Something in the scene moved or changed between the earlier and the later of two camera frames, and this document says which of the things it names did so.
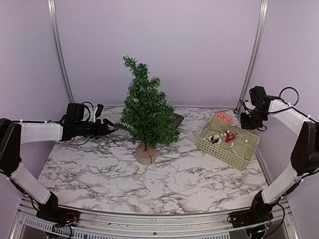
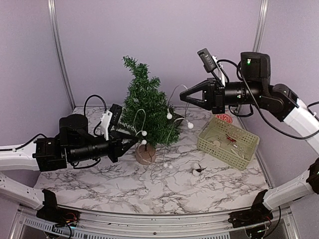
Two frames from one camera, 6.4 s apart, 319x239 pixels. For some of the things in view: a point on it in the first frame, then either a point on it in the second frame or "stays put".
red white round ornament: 224,116 stays put
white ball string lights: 230,137 → 139,123
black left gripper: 99,132 → 115,144
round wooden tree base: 144,157 stays put
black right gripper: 245,125 → 215,95
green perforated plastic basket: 228,142 stays put
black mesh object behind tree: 178,119 stays put
